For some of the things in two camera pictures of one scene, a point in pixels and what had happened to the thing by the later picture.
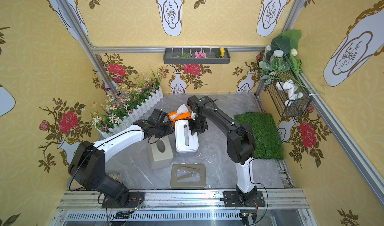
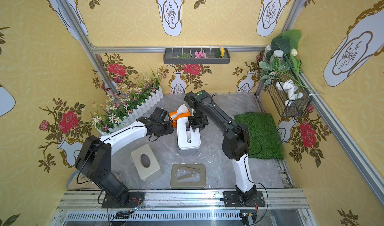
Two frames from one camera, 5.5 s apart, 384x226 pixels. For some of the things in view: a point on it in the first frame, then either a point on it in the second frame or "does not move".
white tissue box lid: (184, 141) does not move
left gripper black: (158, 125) does not move
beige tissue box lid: (160, 152) to (146, 163)
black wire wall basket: (290, 97) does not move
